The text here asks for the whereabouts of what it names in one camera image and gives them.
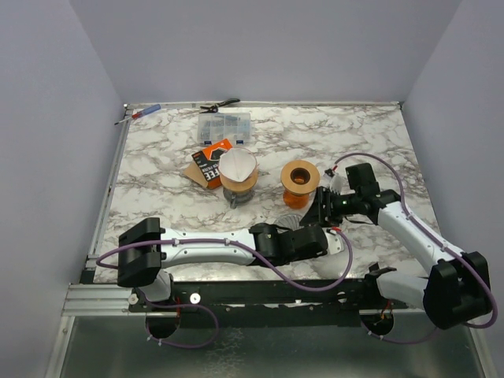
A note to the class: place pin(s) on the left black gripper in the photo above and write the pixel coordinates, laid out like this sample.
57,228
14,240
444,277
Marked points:
319,242

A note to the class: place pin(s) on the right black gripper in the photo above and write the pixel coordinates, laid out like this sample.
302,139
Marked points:
323,205

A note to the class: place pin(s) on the grey glass dripper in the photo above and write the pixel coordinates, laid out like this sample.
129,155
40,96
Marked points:
290,221

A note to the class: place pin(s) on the pink plastic dripper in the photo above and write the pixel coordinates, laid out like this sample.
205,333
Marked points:
254,165

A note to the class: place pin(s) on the white paper coffee filter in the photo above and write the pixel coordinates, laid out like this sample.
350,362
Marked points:
236,163

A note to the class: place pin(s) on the orange coffee filter box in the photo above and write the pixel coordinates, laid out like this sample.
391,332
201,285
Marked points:
203,169

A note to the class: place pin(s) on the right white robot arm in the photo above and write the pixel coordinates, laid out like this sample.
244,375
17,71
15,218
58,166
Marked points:
457,287

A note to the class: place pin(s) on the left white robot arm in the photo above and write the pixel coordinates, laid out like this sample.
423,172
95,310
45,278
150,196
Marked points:
147,248

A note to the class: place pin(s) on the orange glass carafe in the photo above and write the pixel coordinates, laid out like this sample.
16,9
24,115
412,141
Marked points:
296,199

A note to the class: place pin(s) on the clear plastic screw organizer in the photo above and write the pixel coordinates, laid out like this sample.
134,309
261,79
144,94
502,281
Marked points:
214,127

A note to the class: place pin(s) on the black pliers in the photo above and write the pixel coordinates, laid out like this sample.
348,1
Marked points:
215,107

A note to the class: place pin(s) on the red blue screwdriver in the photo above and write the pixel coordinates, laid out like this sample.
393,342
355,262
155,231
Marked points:
142,113

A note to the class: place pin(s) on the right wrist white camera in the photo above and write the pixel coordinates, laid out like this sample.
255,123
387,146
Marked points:
333,181

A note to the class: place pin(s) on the wrist white camera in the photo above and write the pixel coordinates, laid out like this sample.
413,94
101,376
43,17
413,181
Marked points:
336,243
333,181

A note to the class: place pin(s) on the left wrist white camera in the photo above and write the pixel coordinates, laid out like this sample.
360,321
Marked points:
336,243

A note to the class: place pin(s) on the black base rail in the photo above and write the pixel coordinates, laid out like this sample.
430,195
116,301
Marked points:
241,304

